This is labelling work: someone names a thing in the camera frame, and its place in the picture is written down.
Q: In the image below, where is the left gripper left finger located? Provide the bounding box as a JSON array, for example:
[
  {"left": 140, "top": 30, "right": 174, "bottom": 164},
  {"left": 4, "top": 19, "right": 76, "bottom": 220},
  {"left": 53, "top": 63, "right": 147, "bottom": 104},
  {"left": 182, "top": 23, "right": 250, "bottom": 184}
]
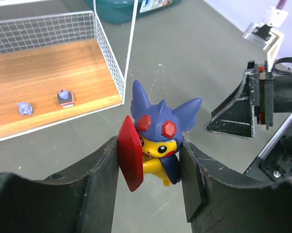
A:
[{"left": 0, "top": 137, "right": 118, "bottom": 233}]

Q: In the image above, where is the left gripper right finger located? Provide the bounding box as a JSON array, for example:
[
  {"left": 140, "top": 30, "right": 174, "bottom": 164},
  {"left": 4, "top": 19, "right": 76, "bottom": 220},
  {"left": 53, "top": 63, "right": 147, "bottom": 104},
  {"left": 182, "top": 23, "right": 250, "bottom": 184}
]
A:
[{"left": 181, "top": 138, "right": 292, "bottom": 233}]

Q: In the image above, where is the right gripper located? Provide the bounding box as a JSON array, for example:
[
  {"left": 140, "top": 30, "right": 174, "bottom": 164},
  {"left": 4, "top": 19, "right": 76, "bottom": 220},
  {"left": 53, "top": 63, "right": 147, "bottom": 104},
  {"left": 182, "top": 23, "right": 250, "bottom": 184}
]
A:
[{"left": 204, "top": 61, "right": 274, "bottom": 139}]

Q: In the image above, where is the navy bird toy red hat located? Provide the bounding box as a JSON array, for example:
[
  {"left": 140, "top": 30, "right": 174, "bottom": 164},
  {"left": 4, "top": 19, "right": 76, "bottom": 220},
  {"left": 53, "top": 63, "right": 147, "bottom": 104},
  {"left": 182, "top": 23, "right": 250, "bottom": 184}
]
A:
[{"left": 117, "top": 80, "right": 202, "bottom": 192}]

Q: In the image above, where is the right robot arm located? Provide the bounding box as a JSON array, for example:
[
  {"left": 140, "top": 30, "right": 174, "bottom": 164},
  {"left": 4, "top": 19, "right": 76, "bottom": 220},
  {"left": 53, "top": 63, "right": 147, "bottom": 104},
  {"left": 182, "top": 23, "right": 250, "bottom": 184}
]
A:
[{"left": 204, "top": 57, "right": 292, "bottom": 182}]

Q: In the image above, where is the purple figurine on striped base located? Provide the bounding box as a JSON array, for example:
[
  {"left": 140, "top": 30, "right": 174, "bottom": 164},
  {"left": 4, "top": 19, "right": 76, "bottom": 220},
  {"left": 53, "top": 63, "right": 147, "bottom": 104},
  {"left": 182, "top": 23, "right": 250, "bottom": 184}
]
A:
[{"left": 57, "top": 89, "right": 75, "bottom": 108}]

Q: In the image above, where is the small purple figurine left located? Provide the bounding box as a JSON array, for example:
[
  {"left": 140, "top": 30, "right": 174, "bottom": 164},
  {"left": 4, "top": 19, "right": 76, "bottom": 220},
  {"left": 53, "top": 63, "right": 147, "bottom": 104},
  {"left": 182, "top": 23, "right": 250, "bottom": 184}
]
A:
[{"left": 17, "top": 102, "right": 33, "bottom": 116}]

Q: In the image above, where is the teal plastic bin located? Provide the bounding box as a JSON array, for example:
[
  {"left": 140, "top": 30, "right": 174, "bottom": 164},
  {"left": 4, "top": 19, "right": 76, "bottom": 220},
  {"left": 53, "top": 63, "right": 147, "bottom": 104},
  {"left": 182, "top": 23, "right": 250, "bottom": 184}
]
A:
[{"left": 95, "top": 0, "right": 181, "bottom": 24}]

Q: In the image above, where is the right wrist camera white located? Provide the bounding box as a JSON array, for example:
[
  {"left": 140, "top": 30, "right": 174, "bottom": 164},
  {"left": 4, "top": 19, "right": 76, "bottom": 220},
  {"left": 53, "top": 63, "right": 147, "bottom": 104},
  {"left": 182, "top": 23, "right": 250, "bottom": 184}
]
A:
[{"left": 243, "top": 6, "right": 288, "bottom": 71}]

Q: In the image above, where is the white wire wooden shelf rack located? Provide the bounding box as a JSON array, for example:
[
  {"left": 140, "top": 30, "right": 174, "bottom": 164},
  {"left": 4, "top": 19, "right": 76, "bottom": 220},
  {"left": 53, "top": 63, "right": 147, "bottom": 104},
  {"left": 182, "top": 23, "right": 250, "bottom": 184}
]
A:
[{"left": 0, "top": 0, "right": 138, "bottom": 141}]

